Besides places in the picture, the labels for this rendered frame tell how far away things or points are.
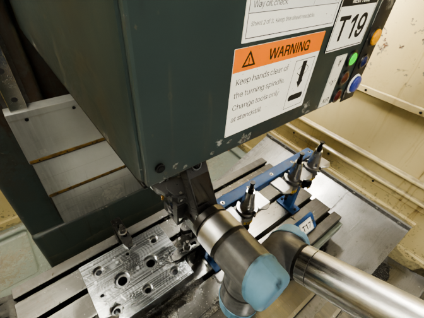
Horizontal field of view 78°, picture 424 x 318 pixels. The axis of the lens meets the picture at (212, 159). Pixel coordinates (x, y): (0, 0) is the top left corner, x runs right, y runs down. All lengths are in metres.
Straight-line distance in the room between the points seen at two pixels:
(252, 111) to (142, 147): 0.15
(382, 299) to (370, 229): 1.00
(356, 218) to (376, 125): 0.47
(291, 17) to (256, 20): 0.05
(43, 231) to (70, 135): 0.47
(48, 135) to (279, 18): 0.80
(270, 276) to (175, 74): 0.30
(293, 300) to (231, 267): 0.80
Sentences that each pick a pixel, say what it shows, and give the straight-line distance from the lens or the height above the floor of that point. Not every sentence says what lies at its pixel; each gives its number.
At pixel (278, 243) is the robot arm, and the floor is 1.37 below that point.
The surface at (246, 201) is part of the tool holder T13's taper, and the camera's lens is 0.75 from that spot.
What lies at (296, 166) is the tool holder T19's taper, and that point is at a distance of 0.88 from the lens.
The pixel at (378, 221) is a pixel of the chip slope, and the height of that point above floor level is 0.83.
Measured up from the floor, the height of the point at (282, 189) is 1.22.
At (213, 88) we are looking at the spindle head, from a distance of 0.27.
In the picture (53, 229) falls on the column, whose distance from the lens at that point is 1.28.
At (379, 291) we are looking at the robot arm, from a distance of 0.52.
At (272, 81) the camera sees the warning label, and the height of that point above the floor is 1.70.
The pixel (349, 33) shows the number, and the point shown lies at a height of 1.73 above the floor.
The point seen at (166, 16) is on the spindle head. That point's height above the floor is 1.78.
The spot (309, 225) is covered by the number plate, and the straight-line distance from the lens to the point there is 1.19.
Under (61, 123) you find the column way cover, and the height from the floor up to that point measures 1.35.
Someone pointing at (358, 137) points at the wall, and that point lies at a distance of 1.42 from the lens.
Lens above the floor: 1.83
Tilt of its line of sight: 41 degrees down
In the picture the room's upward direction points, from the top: 5 degrees clockwise
